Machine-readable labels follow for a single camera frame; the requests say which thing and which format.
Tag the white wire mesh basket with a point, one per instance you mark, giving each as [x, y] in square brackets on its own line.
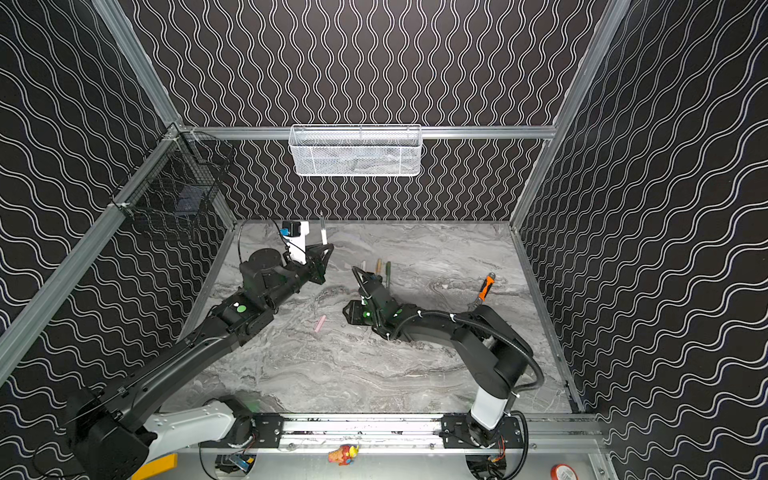
[356, 150]

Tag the pink pen cap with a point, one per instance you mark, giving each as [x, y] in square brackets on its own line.
[320, 323]

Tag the black wire basket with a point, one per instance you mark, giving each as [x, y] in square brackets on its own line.
[179, 198]

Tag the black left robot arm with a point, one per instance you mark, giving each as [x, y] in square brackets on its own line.
[106, 429]

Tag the red yellow toy figure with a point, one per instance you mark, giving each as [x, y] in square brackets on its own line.
[343, 455]

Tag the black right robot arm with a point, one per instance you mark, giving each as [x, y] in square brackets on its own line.
[500, 361]

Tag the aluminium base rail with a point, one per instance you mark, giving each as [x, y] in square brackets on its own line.
[313, 433]

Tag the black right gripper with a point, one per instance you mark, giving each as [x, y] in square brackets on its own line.
[367, 288]

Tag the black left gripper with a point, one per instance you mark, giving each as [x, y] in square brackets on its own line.
[312, 266]

